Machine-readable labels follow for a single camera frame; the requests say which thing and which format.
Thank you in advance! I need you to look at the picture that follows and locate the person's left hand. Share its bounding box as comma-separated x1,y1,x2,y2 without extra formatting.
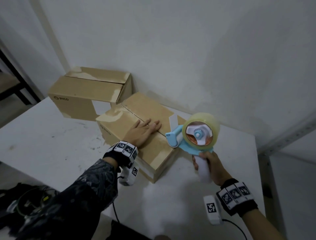
122,118,162,150

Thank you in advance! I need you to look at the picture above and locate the person's right hand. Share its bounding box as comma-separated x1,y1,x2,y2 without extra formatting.
192,151,232,186

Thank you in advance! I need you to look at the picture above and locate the blue white tape dispenser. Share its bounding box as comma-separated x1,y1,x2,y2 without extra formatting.
165,114,215,184

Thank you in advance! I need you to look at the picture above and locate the brown cardboard box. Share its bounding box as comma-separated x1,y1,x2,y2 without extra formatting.
95,92,187,184
47,66,133,122

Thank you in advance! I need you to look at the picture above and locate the clear tape roll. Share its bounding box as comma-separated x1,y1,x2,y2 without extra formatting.
182,112,221,149

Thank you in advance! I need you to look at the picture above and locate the person's right forearm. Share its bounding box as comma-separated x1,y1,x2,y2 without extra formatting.
243,209,287,240

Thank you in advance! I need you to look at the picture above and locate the person's left forearm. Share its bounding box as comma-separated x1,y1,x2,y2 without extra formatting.
14,158,119,240

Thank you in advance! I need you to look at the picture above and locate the grey metal shelf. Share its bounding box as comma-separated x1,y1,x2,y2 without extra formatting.
256,116,316,240

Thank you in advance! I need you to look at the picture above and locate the black case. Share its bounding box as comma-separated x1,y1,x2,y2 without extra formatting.
108,220,153,240

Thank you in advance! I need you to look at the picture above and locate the black shelf with wooden boards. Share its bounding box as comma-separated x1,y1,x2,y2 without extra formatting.
0,47,42,107

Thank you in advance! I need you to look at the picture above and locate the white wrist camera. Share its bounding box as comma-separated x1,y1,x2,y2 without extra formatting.
118,161,139,186
203,195,224,226

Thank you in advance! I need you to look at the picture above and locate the black camera cable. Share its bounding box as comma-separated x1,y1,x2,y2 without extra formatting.
222,217,249,240
112,201,121,223

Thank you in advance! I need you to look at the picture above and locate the black bag with cables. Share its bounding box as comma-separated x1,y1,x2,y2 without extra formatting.
0,182,62,230

